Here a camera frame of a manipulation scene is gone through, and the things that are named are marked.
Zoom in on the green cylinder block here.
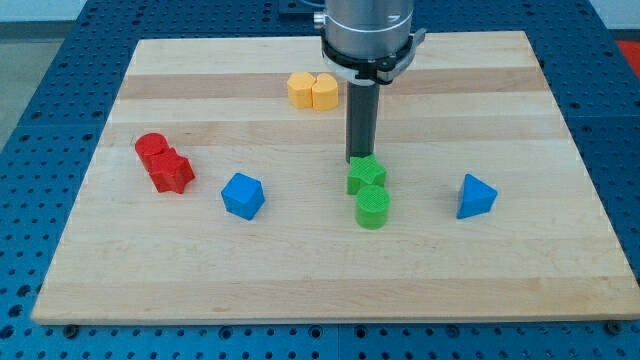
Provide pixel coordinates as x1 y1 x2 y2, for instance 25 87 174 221
355 185 391 230

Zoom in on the green star block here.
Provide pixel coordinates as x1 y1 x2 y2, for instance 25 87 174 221
346 154 387 195

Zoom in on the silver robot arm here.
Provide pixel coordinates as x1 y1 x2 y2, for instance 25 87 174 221
314 0 414 59

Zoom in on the blue cube block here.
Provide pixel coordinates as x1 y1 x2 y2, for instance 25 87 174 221
221 173 265 220

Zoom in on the red cylinder block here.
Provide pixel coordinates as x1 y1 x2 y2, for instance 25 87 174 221
134 133 169 171

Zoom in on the black cylindrical pointer tool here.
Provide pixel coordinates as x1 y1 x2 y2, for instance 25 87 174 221
345 83 379 163

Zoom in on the wooden board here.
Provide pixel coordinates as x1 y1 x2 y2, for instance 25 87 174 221
32 31 639 325

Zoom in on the blue triangle block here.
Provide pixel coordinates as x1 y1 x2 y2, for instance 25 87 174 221
456 174 498 219

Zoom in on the yellow heart block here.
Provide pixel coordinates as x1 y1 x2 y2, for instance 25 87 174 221
286 72 339 111

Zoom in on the red star block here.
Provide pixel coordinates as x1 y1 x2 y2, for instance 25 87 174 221
149 148 195 194

